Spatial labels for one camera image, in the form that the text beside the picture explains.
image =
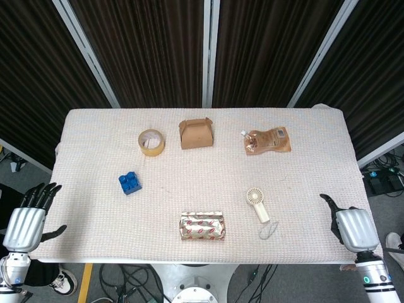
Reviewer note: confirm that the white woven tablecloth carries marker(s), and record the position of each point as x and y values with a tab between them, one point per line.
202	189

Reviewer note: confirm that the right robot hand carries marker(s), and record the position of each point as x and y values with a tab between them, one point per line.
355	225

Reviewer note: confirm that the black and white sneaker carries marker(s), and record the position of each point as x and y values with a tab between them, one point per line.
63	281

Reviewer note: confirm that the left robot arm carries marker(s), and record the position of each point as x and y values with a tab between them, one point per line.
12	274

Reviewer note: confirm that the white shoe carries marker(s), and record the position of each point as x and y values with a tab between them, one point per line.
394	244

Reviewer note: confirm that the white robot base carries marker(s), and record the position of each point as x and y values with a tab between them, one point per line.
194	284

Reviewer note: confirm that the gold foil snack bag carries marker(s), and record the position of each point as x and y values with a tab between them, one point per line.
202	226

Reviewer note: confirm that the brown spouted drink pouch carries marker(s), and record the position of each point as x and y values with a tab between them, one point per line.
268	140

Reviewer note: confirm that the yellow tape roll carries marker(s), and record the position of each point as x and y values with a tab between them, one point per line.
151	142

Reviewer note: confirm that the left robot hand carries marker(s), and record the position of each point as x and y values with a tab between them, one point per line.
25	221

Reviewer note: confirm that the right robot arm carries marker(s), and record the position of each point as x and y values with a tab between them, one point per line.
377	277

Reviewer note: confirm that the brown cardboard gable box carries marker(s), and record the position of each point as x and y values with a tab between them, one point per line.
196	134

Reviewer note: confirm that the blue toy building block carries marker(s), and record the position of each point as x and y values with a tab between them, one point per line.
130	183

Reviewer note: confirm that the cream handheld fan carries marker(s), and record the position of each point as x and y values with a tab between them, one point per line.
257	203

